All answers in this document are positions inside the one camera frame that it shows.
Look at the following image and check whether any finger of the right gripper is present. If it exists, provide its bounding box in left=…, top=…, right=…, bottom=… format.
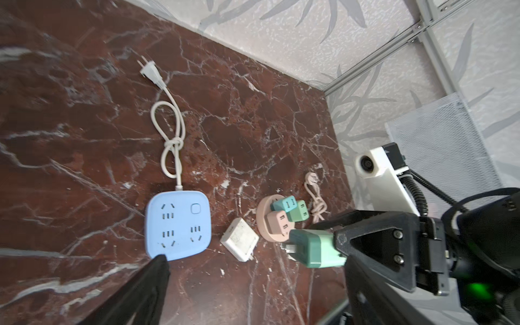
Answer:
left=310, top=210, right=421, bottom=293

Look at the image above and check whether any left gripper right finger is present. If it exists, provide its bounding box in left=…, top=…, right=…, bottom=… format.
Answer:
left=318, top=256, right=433, bottom=324

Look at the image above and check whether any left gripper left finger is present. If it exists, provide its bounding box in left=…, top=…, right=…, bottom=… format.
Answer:
left=80, top=255, right=170, bottom=324

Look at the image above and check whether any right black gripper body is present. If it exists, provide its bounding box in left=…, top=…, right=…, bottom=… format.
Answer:
left=418, top=188, right=519, bottom=324

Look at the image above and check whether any green plug adapter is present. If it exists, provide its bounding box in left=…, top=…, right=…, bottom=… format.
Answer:
left=287, top=200, right=310, bottom=223
left=282, top=229, right=347, bottom=268

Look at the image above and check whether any teal plug adapter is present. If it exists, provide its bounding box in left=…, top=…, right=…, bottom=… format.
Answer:
left=271, top=196, right=298, bottom=213

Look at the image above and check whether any pink plug adapter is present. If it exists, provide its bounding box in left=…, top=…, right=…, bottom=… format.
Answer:
left=267, top=211, right=294, bottom=241

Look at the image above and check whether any white plug adapter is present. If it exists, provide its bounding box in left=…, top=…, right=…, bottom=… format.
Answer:
left=220, top=217, right=259, bottom=262

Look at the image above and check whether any blue square power strip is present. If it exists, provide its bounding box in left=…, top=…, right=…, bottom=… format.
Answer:
left=144, top=191, right=212, bottom=261

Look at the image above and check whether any pink round power strip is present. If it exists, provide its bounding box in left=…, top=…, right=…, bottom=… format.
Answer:
left=256, top=194, right=289, bottom=242

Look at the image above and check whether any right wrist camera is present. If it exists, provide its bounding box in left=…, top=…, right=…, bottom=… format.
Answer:
left=354, top=142, right=420, bottom=216

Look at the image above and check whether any pink cable with plug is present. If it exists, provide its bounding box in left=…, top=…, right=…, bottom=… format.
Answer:
left=303, top=171, right=329, bottom=223

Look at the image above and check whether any white wire basket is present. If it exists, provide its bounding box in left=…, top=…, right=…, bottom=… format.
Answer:
left=385, top=93, right=503, bottom=200

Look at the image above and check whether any white cable of blue strip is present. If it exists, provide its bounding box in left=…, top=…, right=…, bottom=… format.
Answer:
left=137, top=57, right=187, bottom=192

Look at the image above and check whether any aluminium frame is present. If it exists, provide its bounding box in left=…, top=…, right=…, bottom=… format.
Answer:
left=324, top=0, right=471, bottom=96

